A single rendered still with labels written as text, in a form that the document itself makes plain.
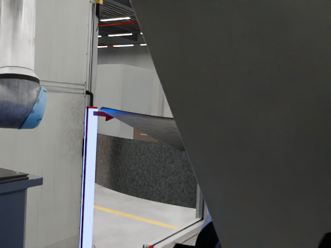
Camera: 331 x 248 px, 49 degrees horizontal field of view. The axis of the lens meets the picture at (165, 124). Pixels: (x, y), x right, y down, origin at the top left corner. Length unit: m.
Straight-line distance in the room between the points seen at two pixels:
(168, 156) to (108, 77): 8.25
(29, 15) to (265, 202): 0.92
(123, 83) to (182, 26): 10.10
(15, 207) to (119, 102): 9.33
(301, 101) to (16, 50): 0.91
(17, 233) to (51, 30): 1.73
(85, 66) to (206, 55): 2.56
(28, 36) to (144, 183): 1.68
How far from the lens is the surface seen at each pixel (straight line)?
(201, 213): 1.16
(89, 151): 0.67
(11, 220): 0.98
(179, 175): 2.40
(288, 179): 0.21
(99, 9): 2.81
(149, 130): 0.61
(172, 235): 1.02
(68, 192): 2.71
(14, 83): 0.99
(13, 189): 0.95
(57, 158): 2.59
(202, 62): 0.18
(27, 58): 1.03
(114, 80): 10.39
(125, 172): 2.65
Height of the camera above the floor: 1.20
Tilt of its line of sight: 3 degrees down
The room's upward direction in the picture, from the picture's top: 3 degrees clockwise
